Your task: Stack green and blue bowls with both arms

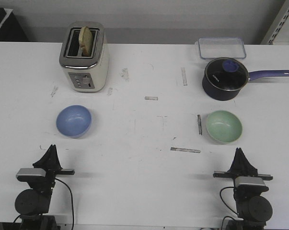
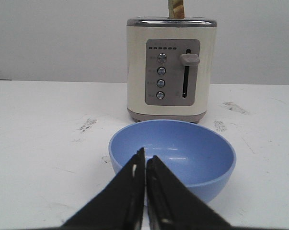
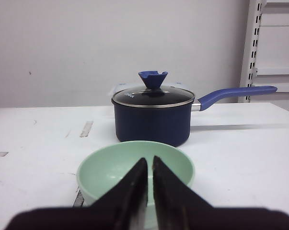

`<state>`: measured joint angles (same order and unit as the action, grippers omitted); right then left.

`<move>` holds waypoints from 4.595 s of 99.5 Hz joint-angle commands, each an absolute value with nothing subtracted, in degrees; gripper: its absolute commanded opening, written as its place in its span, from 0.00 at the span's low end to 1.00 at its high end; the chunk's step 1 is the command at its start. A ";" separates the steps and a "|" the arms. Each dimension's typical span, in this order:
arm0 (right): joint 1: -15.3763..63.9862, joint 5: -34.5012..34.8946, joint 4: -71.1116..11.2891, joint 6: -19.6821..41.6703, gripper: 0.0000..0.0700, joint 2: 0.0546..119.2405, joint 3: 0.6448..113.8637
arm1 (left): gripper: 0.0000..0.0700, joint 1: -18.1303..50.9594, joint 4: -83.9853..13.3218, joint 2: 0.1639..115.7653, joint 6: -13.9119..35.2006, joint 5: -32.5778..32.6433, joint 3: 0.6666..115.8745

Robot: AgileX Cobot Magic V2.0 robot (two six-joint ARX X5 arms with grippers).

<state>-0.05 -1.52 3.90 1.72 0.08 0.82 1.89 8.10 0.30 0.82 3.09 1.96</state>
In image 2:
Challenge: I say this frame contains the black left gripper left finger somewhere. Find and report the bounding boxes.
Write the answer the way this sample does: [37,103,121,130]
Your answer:
[62,148,145,230]

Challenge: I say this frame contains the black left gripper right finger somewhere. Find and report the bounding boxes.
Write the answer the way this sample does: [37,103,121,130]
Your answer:
[146,156,232,230]

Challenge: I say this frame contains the blue plastic bowl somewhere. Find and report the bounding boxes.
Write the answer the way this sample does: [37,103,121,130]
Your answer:
[108,119,236,203]

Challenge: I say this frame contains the cream two-slot toaster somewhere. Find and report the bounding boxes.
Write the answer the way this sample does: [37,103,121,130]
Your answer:
[127,17,217,123]

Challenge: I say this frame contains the bread slice in toaster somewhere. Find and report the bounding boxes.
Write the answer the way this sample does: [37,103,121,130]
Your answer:
[168,0,185,19]

